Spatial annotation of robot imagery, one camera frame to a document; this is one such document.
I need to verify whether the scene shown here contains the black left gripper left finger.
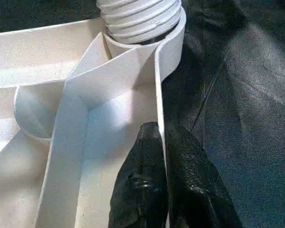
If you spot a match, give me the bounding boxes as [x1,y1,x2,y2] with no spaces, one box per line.
[108,122,169,228]

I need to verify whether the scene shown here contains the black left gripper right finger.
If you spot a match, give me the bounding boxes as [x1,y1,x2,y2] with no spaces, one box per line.
[165,124,244,228]

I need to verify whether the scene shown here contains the white plastic table top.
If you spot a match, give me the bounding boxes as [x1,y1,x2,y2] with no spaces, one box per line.
[0,7,187,228]

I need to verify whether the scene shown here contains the white plastic table leg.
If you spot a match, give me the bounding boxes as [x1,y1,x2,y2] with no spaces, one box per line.
[96,0,183,45]

